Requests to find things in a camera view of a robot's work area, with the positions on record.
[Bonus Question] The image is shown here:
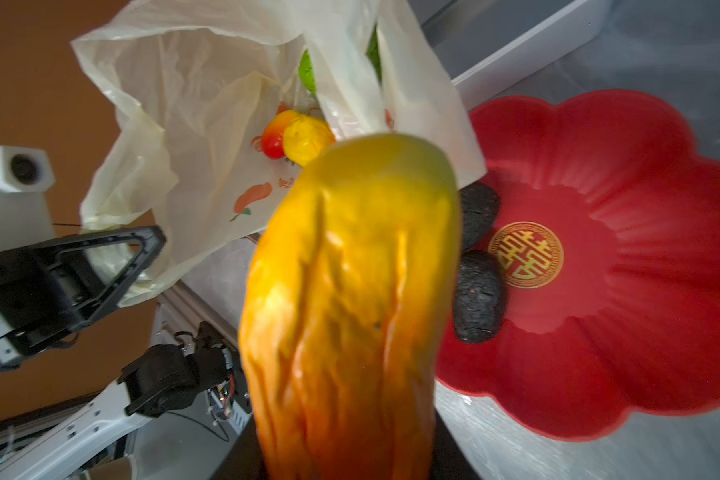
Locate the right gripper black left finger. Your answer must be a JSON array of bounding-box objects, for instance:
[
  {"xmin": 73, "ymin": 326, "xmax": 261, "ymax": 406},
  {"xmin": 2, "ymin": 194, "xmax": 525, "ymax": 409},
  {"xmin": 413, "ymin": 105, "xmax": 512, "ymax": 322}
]
[{"xmin": 211, "ymin": 418, "xmax": 267, "ymax": 480}]

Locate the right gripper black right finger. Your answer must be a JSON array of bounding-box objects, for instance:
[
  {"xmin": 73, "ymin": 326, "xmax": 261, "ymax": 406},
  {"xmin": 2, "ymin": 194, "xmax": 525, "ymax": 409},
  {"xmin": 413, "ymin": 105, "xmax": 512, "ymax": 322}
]
[{"xmin": 430, "ymin": 412, "xmax": 480, "ymax": 480}]

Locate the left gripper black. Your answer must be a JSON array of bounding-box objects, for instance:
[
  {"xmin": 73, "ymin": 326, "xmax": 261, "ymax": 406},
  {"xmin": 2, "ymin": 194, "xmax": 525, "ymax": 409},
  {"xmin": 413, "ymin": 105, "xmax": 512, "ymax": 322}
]
[{"xmin": 0, "ymin": 226, "xmax": 166, "ymax": 369}]

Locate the dark avocado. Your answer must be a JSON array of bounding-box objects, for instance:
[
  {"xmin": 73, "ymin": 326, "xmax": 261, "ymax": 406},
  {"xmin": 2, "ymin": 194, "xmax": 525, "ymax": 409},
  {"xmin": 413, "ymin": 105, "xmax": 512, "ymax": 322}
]
[
  {"xmin": 452, "ymin": 250, "xmax": 508, "ymax": 344},
  {"xmin": 460, "ymin": 182, "xmax": 501, "ymax": 252}
]

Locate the red yellow mango top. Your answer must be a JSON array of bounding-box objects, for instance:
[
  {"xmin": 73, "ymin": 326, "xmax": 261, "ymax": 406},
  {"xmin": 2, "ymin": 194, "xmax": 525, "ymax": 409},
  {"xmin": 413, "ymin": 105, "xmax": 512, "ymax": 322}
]
[{"xmin": 239, "ymin": 134, "xmax": 462, "ymax": 479}]

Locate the cream plastic bag orange print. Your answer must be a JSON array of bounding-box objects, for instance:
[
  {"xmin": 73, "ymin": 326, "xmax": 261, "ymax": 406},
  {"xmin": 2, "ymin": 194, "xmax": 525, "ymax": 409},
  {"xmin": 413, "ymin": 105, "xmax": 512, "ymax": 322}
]
[{"xmin": 72, "ymin": 1, "xmax": 486, "ymax": 307}]

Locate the red yellow peach front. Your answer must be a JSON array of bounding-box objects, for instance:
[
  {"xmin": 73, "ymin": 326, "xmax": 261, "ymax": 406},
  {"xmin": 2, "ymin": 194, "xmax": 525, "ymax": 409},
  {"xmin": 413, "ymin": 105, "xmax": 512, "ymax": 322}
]
[{"xmin": 260, "ymin": 110, "xmax": 300, "ymax": 160}]

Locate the yellow bumpy fruit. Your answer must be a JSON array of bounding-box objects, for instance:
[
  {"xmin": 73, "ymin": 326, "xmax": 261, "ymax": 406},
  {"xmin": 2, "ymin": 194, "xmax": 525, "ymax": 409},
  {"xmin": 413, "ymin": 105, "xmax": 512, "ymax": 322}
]
[{"xmin": 283, "ymin": 114, "xmax": 336, "ymax": 166}]

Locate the green custard apple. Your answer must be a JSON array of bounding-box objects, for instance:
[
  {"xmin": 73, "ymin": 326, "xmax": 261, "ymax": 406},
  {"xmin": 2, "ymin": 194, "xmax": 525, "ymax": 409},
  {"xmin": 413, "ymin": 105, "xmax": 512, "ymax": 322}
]
[{"xmin": 298, "ymin": 19, "xmax": 384, "ymax": 102}]

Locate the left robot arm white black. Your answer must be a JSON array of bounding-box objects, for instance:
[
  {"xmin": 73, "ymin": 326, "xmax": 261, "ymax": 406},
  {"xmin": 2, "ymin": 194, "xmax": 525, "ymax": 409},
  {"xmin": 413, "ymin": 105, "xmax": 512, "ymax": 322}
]
[{"xmin": 0, "ymin": 226, "xmax": 251, "ymax": 479}]

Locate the left green circuit board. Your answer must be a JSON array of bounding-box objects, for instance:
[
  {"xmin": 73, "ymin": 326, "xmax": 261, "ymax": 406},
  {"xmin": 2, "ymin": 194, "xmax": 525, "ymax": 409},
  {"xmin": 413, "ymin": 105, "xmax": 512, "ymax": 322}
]
[{"xmin": 205, "ymin": 365, "xmax": 252, "ymax": 435}]

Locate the red flower-shaped plate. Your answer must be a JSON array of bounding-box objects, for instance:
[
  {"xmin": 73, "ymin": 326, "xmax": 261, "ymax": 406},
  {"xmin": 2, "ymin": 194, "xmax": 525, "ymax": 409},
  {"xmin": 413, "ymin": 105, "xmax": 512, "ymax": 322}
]
[{"xmin": 436, "ymin": 89, "xmax": 720, "ymax": 441}]

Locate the white grey tissue box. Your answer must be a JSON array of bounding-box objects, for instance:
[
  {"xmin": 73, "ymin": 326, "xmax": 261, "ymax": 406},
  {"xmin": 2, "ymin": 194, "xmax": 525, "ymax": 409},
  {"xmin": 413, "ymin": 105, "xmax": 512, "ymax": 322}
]
[{"xmin": 410, "ymin": 0, "xmax": 611, "ymax": 110}]

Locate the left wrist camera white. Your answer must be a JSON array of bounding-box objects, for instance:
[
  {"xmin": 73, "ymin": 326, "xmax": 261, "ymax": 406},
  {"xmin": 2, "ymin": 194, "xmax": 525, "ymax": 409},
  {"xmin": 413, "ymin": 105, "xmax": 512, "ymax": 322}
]
[{"xmin": 0, "ymin": 145, "xmax": 55, "ymax": 252}]

